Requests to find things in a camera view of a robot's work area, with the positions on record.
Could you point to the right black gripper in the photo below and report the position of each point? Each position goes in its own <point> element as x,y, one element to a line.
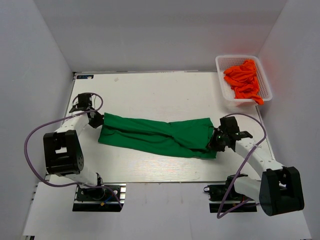
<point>212,144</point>

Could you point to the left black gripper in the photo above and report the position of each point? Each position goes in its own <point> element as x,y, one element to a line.
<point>98,122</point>

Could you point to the green t shirt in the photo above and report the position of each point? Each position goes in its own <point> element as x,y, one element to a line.
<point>182,139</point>

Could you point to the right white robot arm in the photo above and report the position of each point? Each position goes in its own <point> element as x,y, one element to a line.
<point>260,179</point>

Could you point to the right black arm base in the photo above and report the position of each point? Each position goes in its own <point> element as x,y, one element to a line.
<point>216,192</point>

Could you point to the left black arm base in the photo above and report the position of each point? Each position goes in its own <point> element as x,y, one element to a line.
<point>99,200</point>

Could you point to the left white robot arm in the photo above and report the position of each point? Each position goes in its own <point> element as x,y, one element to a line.
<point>62,149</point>

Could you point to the blue table label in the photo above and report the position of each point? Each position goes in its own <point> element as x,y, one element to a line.
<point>85,76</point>

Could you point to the orange t shirt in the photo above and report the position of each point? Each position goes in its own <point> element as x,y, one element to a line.
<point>243,81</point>

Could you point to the white plastic basket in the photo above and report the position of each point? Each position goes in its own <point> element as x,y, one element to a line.
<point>223,62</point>

